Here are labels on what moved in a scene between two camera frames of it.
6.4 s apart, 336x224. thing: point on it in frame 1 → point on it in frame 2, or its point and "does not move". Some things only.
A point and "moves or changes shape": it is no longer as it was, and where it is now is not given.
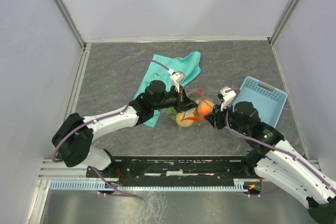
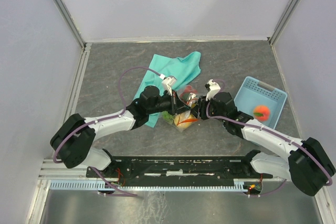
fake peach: x=205 y=107 moves or changes shape
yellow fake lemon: x=185 y=119 does not move
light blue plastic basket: x=268 y=101 does not move
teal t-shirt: x=189 y=63 does not move
